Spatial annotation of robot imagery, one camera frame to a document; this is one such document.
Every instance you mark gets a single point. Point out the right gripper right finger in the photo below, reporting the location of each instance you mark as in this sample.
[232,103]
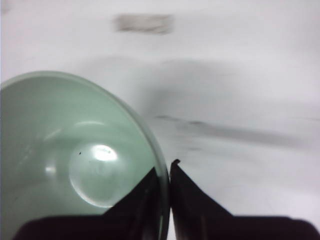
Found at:
[197,216]

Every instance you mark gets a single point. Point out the green bowl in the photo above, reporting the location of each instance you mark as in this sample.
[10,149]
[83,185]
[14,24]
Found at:
[68,147]

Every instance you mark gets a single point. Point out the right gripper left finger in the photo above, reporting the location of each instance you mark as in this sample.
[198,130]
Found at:
[134,217]

